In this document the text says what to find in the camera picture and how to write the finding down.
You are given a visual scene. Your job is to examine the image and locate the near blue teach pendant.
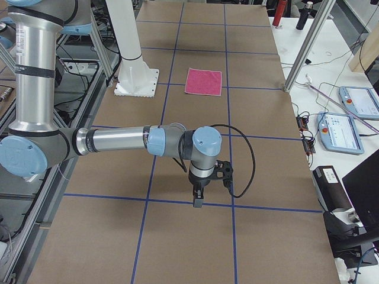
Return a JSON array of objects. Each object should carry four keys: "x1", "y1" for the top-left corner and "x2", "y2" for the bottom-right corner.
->
[{"x1": 317, "y1": 112, "x2": 364, "y2": 155}]

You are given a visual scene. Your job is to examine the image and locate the black white box device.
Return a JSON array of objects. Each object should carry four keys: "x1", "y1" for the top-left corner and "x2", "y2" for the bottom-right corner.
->
[{"x1": 312, "y1": 166, "x2": 352, "y2": 213}]

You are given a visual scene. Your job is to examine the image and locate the pink and grey towel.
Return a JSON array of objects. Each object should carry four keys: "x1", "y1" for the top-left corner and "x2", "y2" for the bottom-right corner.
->
[{"x1": 185, "y1": 68, "x2": 222, "y2": 96}]

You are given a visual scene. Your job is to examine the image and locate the aluminium frame post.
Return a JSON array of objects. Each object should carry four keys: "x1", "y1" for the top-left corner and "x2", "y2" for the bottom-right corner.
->
[{"x1": 283, "y1": 0, "x2": 336, "y2": 93}]

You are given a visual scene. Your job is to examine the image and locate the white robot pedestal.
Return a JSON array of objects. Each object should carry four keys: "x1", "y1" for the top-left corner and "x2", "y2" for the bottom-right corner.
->
[{"x1": 106, "y1": 0, "x2": 159, "y2": 98}]

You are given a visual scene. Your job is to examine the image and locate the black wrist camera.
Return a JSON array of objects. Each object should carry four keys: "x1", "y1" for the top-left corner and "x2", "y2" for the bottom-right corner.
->
[{"x1": 214, "y1": 160, "x2": 233, "y2": 189}]

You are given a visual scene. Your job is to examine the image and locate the black monitor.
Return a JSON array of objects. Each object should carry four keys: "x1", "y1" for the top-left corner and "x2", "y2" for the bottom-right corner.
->
[{"x1": 342, "y1": 150, "x2": 378, "y2": 227}]

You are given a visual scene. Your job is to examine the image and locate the black cylinder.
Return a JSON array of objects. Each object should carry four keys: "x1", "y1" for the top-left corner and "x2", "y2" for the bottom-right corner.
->
[{"x1": 296, "y1": 1, "x2": 313, "y2": 30}]

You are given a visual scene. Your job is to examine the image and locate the small circuit board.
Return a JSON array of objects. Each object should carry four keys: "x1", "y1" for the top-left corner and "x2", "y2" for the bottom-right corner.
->
[{"x1": 296, "y1": 115, "x2": 315, "y2": 156}]

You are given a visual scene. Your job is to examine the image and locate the aluminium side frame rail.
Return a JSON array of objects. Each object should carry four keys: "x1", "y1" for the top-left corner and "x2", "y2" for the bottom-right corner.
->
[{"x1": 0, "y1": 17, "x2": 122, "y2": 284}]

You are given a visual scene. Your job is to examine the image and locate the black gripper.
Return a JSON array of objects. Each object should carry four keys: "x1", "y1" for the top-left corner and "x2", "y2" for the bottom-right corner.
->
[{"x1": 188, "y1": 173, "x2": 219, "y2": 208}]

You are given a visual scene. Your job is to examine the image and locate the red cylinder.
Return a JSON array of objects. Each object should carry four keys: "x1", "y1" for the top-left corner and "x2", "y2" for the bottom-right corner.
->
[{"x1": 272, "y1": 0, "x2": 288, "y2": 27}]

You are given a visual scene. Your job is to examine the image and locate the blue teach pendant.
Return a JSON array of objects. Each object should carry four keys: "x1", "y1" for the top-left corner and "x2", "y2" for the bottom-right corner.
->
[
  {"x1": 339, "y1": 86, "x2": 378, "y2": 120},
  {"x1": 317, "y1": 112, "x2": 364, "y2": 155}
]

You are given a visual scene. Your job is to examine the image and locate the black camera cable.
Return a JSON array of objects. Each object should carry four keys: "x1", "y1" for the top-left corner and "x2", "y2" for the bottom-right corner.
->
[{"x1": 211, "y1": 124, "x2": 256, "y2": 198}]

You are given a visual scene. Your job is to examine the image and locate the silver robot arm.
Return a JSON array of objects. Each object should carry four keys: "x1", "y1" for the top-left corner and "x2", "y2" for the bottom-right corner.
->
[{"x1": 1, "y1": 1, "x2": 221, "y2": 208}]

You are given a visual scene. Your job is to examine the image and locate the far blue teach pendant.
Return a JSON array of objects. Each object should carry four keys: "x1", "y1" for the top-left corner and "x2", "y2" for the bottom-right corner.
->
[{"x1": 339, "y1": 86, "x2": 378, "y2": 120}]

